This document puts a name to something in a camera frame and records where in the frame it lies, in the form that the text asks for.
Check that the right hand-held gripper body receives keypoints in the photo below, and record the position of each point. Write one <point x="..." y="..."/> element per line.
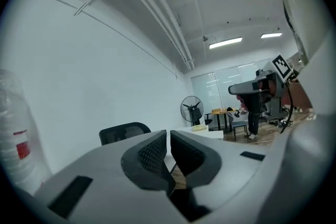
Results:
<point x="282" y="66"/>

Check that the round yellow wooden table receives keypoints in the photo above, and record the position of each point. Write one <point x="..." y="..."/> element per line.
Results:
<point x="220" y="112"/>

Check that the black standing fan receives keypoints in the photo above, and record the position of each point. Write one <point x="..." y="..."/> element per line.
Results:
<point x="192" y="110"/>

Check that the person's right forearm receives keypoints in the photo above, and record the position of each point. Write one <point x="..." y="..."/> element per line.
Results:
<point x="300" y="95"/>

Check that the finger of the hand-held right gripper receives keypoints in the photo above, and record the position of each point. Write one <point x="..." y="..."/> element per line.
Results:
<point x="241" y="87"/>

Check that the white ceiling pipes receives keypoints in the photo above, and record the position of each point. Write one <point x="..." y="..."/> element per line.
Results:
<point x="157" y="5"/>

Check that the black floor equipment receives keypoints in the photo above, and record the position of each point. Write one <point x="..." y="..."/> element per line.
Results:
<point x="278" y="119"/>

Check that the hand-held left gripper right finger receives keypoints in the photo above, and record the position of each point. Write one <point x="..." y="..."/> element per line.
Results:
<point x="231" y="162"/>

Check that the small black swivel chair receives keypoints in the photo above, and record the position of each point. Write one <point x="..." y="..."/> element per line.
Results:
<point x="208" y="118"/>

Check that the blue stool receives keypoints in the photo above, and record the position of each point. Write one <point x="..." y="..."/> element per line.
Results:
<point x="240" y="124"/>

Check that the black item on round table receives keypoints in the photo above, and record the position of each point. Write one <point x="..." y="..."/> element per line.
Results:
<point x="230" y="108"/>

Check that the black mesh office chair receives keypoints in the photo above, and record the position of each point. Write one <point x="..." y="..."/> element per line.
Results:
<point x="120" y="132"/>

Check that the frosted glass partition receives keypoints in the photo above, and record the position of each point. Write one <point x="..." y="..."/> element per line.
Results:
<point x="225" y="86"/>

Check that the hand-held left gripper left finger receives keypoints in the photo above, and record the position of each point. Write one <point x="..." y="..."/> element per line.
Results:
<point x="105" y="178"/>

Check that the large clear water bottle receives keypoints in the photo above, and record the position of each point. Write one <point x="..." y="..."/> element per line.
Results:
<point x="18" y="133"/>

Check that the person's beige clothing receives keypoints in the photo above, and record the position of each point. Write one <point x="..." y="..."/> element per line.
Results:
<point x="296" y="8"/>

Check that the long ceiling light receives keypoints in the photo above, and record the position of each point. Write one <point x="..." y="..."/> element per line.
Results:
<point x="225" y="43"/>

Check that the short ceiling light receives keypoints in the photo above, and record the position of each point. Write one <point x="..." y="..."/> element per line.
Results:
<point x="271" y="35"/>

